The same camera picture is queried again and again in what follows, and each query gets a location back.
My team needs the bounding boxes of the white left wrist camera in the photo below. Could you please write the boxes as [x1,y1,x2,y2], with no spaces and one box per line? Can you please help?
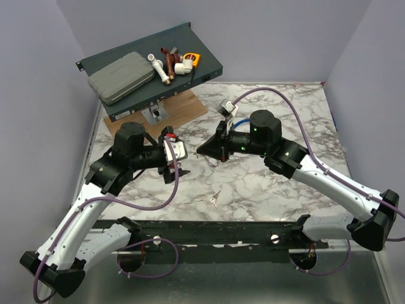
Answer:
[163,134,188,165]

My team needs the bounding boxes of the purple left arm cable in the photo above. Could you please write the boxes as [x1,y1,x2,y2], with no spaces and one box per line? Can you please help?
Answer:
[33,141,181,303]

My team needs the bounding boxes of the metal shelf stand bracket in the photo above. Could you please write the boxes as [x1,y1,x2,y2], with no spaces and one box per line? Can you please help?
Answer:
[141,105,169,125]

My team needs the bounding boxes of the brass padlock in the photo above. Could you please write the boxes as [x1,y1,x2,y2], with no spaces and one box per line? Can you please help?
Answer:
[204,156,220,167]

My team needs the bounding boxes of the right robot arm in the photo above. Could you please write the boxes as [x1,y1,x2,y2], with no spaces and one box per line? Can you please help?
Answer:
[197,110,399,251]

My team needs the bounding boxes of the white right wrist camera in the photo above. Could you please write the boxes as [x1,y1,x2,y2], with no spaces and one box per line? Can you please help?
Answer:
[216,99,239,134]

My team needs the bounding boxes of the grey plastic tool case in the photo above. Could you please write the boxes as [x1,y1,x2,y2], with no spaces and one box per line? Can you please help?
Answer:
[88,52,155,105]

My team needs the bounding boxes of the brown pipe valve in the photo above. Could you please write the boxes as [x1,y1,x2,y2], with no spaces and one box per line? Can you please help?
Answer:
[160,47,182,80]

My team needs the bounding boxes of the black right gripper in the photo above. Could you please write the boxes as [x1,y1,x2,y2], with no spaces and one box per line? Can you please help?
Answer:
[196,120,268,163]

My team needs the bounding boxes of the silver keys on table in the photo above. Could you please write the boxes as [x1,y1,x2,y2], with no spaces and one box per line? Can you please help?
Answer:
[209,191,221,208]

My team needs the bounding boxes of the wooden board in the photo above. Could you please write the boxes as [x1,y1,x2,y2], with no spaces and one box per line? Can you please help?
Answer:
[104,90,208,138]

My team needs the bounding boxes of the white pvc pipe fitting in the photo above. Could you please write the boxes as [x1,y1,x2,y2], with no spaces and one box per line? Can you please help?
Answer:
[147,54,170,85]

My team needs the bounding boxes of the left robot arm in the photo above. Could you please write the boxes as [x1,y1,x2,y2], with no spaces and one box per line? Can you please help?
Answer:
[20,122,187,303]

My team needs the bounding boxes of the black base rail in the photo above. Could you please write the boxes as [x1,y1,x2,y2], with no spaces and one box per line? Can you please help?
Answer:
[94,216,328,263]

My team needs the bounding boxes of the dark teal rack shelf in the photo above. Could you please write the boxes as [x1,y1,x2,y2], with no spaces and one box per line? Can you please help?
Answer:
[77,23,223,122]

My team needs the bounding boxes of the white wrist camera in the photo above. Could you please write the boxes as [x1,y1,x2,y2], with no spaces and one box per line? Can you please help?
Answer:
[216,99,239,134]
[163,134,188,165]

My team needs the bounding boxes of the white pvc elbow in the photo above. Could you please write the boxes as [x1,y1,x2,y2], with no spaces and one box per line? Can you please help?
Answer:
[174,59,193,75]

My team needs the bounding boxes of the yellow tape measure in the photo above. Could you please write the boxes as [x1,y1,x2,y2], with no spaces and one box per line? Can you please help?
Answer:
[183,53,201,68]

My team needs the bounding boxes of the blue cable lock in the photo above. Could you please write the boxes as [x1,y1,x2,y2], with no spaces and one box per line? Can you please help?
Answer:
[233,118,250,129]

